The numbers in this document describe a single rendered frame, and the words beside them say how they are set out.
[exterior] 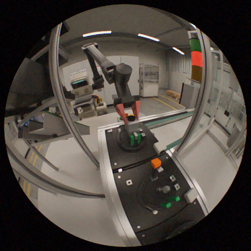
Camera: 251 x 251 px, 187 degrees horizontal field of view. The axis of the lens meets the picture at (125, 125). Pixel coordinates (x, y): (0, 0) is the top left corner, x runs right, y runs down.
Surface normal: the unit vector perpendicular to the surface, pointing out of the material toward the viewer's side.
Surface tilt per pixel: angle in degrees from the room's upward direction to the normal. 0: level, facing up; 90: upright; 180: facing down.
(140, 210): 0
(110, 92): 90
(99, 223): 0
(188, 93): 90
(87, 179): 0
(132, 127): 92
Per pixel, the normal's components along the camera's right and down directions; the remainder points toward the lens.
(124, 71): 0.16, -0.10
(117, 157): -0.06, -0.80
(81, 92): 0.30, 0.67
